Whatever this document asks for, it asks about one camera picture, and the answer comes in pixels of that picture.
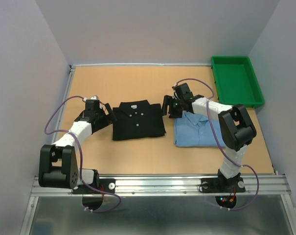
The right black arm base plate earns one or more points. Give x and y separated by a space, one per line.
221 185

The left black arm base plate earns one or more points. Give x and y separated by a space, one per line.
98 187

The black long sleeve shirt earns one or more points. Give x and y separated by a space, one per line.
138 120

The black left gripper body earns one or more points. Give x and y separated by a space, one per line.
105 120

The aluminium table frame rail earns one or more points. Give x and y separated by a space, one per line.
57 120

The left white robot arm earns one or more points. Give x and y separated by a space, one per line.
58 167

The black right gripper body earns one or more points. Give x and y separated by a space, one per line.
175 107

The green plastic bin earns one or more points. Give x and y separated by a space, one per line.
236 82

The light blue shirt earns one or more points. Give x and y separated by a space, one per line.
193 130

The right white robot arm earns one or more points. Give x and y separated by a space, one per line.
237 128

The front aluminium rail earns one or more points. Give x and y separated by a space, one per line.
161 185

